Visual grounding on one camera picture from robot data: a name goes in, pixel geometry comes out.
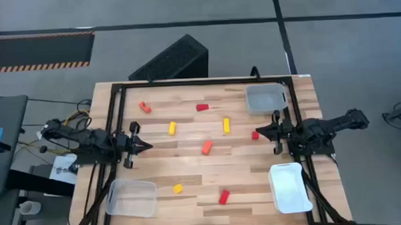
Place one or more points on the black hazard-striped floor mat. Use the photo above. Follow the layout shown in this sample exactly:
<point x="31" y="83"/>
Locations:
<point x="34" y="51"/>

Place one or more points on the long yellow block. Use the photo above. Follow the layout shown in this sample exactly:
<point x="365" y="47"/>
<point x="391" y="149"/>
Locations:
<point x="226" y="125"/>

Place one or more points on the short yellow block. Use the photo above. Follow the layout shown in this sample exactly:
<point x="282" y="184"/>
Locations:
<point x="172" y="128"/>

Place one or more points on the red cube block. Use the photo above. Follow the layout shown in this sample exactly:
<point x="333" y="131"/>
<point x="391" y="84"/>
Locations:
<point x="255" y="135"/>

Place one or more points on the black aluminium table frame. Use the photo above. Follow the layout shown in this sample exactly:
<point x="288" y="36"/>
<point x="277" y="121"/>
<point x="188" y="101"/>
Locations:
<point x="202" y="82"/>

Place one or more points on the white paper sheet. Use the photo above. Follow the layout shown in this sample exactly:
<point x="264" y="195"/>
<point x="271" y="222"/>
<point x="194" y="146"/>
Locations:
<point x="65" y="164"/>

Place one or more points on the orange rectangular block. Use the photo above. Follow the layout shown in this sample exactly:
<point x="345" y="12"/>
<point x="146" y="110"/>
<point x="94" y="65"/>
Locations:
<point x="207" y="147"/>

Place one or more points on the black storage box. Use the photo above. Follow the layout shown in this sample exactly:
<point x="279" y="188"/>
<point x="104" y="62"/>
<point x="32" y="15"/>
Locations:
<point x="32" y="183"/>

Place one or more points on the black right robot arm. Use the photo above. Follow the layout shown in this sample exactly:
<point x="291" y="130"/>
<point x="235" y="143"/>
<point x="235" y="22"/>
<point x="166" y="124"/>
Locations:
<point x="328" y="124"/>

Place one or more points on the small yellow brick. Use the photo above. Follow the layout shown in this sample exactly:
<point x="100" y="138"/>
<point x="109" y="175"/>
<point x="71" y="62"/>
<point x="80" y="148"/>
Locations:
<point x="178" y="189"/>

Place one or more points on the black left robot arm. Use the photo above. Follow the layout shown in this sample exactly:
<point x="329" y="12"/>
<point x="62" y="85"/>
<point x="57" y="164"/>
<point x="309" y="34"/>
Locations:
<point x="87" y="138"/>

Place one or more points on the red wedge block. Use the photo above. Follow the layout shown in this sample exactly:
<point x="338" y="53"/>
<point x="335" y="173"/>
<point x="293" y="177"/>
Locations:
<point x="202" y="107"/>

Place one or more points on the white plastic bin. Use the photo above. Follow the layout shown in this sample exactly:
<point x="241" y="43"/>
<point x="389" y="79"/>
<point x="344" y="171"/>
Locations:
<point x="290" y="189"/>

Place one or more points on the black arched clamp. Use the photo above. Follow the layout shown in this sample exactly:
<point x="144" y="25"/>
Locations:
<point x="254" y="68"/>

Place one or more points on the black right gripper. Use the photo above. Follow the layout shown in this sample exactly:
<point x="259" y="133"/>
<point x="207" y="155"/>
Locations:
<point x="284" y="129"/>

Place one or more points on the black mesh computer tower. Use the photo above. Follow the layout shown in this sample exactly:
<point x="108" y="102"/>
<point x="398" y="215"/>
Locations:
<point x="175" y="58"/>

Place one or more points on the clear plastic bin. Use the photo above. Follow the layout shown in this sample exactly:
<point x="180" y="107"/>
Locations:
<point x="131" y="198"/>

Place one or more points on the orange arch block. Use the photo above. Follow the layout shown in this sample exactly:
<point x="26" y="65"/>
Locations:
<point x="145" y="107"/>

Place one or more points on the white cup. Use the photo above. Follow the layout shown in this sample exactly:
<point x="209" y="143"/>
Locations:
<point x="30" y="207"/>

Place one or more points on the grey plastic bin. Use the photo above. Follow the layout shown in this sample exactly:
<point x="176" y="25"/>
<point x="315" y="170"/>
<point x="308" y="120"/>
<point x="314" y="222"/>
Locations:
<point x="265" y="98"/>

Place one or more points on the red rectangular block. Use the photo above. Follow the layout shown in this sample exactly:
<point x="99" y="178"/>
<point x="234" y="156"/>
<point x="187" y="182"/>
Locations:
<point x="224" y="197"/>

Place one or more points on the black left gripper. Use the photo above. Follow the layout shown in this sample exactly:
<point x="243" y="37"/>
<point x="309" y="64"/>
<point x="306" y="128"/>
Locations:
<point x="129" y="145"/>

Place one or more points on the black side table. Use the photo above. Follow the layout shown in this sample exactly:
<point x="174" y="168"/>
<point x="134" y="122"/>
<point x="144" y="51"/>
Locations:
<point x="6" y="112"/>

